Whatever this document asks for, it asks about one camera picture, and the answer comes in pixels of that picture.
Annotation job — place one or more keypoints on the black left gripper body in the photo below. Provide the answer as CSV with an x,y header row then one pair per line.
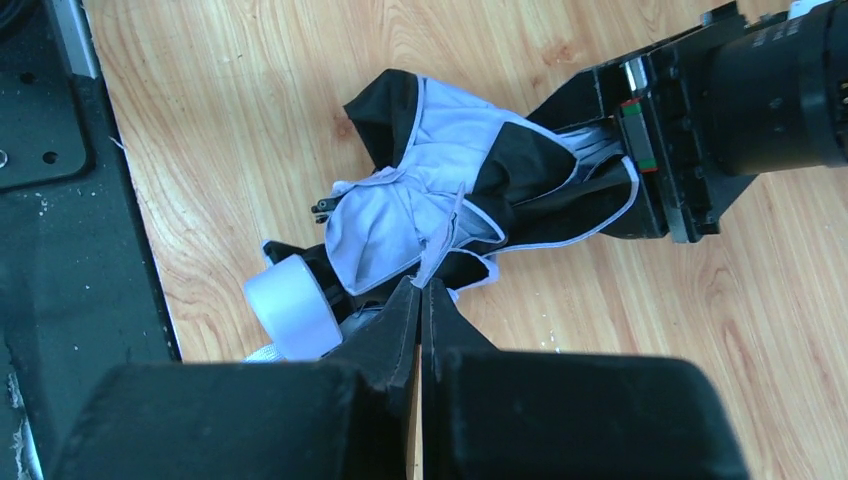
x,y
656,98

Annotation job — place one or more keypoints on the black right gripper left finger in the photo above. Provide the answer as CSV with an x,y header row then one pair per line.
x,y
345,416

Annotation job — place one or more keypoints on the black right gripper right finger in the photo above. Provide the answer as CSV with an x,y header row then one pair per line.
x,y
499,414

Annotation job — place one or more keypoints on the lavender folding umbrella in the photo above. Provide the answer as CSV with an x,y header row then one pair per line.
x,y
456,181

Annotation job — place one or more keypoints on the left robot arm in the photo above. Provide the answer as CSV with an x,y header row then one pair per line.
x,y
778,96

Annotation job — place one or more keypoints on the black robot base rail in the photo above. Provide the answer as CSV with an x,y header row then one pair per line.
x,y
79,289

